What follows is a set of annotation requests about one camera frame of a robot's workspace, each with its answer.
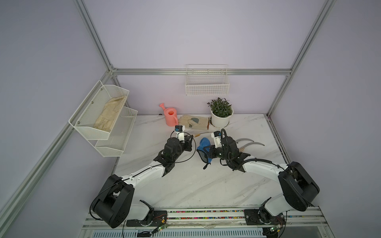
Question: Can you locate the aluminium front rail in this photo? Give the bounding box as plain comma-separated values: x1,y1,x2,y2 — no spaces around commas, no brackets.
80,206,325,231

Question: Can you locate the white mesh shelf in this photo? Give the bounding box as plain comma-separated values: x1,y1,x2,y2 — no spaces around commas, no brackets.
68,81,129,140
95,107,138,157

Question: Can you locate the white wire wall basket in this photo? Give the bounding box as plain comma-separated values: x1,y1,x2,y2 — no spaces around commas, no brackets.
185,64,230,96

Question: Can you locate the lower white mesh shelf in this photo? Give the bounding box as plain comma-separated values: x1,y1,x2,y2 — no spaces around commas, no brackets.
95,107,138,157

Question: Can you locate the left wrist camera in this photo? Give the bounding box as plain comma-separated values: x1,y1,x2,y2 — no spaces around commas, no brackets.
175,125,185,141

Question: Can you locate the small sickle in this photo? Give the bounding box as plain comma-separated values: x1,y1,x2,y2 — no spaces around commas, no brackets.
193,131,213,137
239,142,266,152
236,138,254,144

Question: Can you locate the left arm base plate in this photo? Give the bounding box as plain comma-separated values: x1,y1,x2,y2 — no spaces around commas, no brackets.
125,210,168,227

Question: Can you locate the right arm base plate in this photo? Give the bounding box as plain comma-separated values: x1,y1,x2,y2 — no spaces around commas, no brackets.
244,209,286,226

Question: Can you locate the blue microfibre rag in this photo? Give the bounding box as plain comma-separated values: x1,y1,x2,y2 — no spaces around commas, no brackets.
196,137,215,170

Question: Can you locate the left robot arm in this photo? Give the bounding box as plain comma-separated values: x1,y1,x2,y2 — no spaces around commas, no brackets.
89,132,195,229

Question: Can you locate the pink watering can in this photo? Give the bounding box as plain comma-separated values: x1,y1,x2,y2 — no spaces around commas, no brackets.
159,103,179,127

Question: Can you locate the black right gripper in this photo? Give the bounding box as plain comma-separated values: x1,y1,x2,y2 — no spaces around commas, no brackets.
204,144,231,161

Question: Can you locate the upper white mesh shelf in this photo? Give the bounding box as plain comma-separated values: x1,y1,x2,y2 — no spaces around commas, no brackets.
68,81,129,140

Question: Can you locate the potted green plant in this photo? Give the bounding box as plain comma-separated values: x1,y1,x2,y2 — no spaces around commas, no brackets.
207,97,234,128

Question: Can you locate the beige glove in shelf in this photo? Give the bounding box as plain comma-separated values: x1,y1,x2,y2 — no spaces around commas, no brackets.
93,96,127,132

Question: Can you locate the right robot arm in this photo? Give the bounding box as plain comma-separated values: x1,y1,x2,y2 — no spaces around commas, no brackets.
204,136,320,224

